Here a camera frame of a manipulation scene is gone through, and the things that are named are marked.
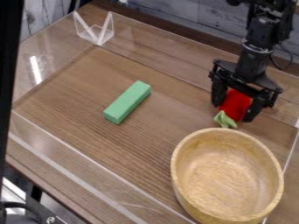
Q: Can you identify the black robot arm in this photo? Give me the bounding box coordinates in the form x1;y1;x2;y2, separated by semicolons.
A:
209;0;298;123

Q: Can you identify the clear acrylic table enclosure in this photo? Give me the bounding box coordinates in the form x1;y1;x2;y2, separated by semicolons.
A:
4;10;299;224

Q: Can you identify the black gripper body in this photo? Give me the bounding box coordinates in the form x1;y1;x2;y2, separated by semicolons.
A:
209;59;283;108

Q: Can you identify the black cable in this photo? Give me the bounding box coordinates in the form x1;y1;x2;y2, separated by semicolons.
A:
0;200;40;224

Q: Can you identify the red plush strawberry toy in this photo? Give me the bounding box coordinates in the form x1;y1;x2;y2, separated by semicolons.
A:
213;89;252;128

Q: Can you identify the wooden bowl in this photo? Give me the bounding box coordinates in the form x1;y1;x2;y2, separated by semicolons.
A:
171;128;284;224

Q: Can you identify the black metal frame post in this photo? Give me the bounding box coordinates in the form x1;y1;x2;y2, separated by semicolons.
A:
0;0;24;178

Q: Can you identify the green rectangular block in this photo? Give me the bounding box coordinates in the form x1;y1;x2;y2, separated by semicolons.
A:
103;80;152;124

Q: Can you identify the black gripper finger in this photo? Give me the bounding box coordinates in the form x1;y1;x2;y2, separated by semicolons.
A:
211;77;228;107
241;95;271;123

